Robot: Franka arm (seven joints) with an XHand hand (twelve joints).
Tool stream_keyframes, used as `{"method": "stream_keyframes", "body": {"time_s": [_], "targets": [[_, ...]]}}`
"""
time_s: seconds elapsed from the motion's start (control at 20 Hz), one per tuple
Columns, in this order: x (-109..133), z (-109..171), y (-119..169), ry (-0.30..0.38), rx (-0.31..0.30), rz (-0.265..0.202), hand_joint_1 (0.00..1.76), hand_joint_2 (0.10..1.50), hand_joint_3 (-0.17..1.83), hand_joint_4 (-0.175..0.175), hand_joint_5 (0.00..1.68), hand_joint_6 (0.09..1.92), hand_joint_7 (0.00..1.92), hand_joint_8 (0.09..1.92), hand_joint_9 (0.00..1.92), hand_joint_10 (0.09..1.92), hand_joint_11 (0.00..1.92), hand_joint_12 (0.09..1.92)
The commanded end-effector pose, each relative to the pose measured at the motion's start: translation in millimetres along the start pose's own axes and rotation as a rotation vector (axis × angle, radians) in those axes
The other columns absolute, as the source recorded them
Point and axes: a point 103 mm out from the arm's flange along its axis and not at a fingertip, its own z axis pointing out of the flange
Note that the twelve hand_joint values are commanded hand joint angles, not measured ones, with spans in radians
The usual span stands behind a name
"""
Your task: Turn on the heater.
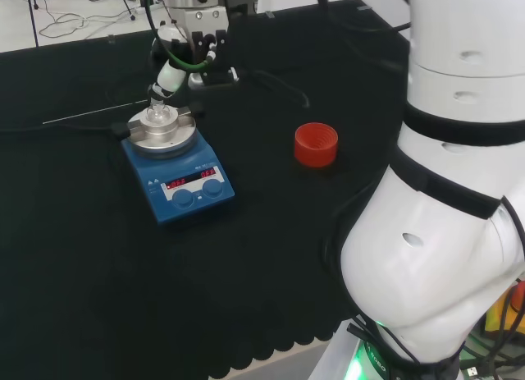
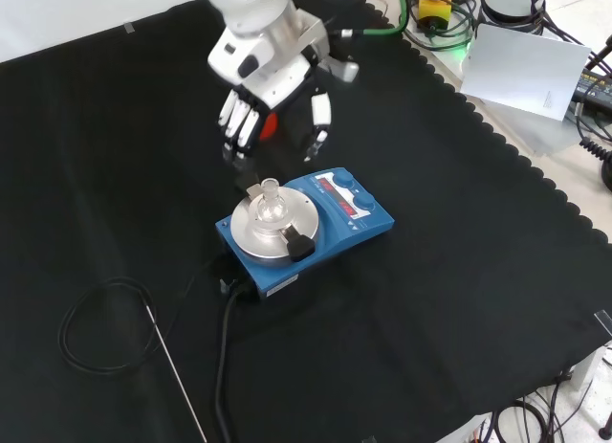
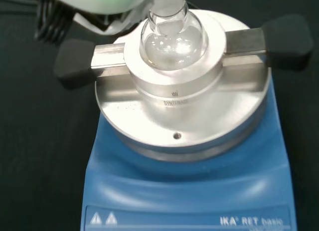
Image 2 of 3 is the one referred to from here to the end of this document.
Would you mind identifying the clear round-bottom glass flask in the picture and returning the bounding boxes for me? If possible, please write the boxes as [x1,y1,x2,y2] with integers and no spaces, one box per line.
[251,177,288,224]

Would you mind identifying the black bench cloth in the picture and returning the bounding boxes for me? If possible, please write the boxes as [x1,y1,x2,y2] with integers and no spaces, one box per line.
[0,0,612,443]

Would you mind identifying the heater with blue base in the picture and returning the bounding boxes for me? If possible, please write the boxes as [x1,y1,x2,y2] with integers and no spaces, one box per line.
[214,166,397,304]

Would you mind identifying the silver heating bowl, black handles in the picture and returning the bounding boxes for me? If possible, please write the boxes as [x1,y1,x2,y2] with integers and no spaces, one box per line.
[229,184,320,263]

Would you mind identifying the green cable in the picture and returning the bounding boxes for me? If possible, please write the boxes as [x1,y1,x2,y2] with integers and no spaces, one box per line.
[339,0,412,38]

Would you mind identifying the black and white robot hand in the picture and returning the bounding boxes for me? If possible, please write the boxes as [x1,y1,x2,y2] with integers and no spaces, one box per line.
[207,29,335,190]

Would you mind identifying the black coiled cable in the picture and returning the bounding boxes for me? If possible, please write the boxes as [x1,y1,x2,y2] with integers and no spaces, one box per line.
[578,135,612,166]

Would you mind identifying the thick black power cable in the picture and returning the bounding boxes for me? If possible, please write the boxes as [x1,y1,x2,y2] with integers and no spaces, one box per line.
[212,282,254,443]

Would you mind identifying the black power adapter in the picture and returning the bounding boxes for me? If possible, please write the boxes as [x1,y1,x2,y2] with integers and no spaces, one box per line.
[571,62,612,104]

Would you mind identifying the steel probe with thin cable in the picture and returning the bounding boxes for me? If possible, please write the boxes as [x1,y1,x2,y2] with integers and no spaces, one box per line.
[57,260,226,443]

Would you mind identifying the yellow stop button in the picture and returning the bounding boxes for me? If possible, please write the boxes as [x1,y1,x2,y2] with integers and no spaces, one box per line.
[417,0,453,33]

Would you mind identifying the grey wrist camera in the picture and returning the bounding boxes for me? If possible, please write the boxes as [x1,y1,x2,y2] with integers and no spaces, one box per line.
[324,55,361,84]

